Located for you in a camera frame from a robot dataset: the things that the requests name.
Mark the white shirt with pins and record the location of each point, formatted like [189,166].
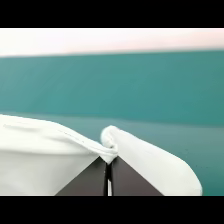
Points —
[36,160]

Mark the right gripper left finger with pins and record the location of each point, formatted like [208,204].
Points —
[90,181]

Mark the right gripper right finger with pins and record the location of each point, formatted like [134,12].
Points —
[130,183]

